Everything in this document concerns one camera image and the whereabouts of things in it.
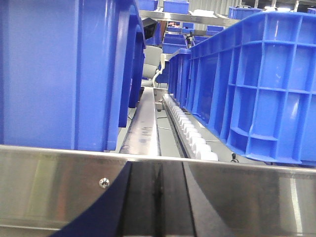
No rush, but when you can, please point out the blue bin on upper shelf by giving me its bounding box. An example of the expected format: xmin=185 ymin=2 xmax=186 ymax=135
xmin=163 ymin=0 xmax=190 ymax=14

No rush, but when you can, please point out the large blue ribbed crate right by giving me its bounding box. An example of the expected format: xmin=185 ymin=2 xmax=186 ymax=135
xmin=186 ymin=12 xmax=316 ymax=166

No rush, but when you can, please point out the steel rail screw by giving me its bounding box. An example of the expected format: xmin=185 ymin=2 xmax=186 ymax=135
xmin=98 ymin=177 xmax=110 ymax=189

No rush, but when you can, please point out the white cable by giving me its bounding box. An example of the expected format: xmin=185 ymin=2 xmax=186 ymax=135
xmin=152 ymin=53 xmax=165 ymax=88

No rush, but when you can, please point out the grey office chair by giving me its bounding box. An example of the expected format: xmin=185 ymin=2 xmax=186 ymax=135
xmin=141 ymin=45 xmax=162 ymax=87

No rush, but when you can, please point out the white roller track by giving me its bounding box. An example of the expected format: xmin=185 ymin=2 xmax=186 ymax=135
xmin=162 ymin=94 xmax=219 ymax=161

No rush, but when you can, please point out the black camera device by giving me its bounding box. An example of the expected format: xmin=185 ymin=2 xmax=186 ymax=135
xmin=142 ymin=18 xmax=158 ymax=40

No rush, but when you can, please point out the steel divider rail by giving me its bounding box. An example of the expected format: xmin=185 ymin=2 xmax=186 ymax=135
xmin=119 ymin=87 xmax=161 ymax=157

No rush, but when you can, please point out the blue bin top right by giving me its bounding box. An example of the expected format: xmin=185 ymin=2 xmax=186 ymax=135
xmin=228 ymin=6 xmax=263 ymax=20

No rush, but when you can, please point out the blue bin behind right crate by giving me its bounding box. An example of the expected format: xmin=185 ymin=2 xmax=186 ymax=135
xmin=168 ymin=48 xmax=191 ymax=108

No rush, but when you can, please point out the stainless steel front rail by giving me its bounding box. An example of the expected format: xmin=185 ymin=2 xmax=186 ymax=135
xmin=0 ymin=146 xmax=316 ymax=237

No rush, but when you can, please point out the large blue crate left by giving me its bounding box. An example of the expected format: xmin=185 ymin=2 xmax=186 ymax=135
xmin=0 ymin=0 xmax=145 ymax=152

